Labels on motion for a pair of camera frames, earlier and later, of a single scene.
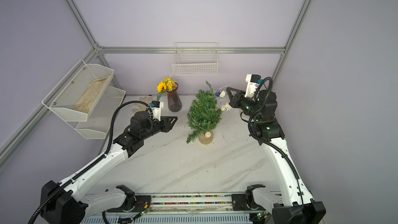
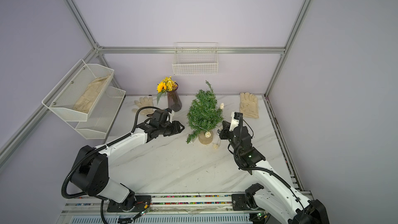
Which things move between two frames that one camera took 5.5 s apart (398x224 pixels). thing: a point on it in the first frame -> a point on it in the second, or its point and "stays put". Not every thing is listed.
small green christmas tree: (203, 115) stays put
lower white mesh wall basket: (98, 123) stays put
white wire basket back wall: (195, 58) stays put
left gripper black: (166, 122) -> (175, 124)
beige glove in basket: (86, 100) stays put
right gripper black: (233, 99) -> (225, 135)
